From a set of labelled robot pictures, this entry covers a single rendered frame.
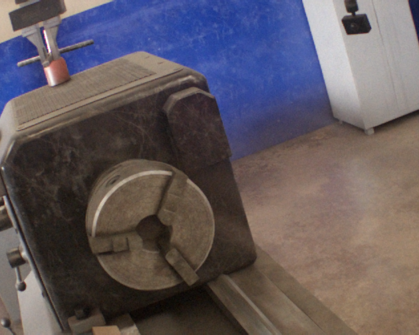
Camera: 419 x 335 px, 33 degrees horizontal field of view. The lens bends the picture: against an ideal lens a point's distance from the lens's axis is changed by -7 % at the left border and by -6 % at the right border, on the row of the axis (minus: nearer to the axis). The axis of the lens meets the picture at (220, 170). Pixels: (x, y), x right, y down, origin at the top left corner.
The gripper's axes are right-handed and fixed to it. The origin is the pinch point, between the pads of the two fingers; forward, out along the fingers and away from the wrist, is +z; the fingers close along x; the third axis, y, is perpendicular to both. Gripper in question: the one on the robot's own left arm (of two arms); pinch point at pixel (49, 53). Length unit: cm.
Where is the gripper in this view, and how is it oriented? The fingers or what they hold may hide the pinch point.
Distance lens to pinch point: 172.0
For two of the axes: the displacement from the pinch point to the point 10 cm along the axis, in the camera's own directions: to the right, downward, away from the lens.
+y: -0.4, -3.2, 9.5
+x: -9.6, 2.7, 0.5
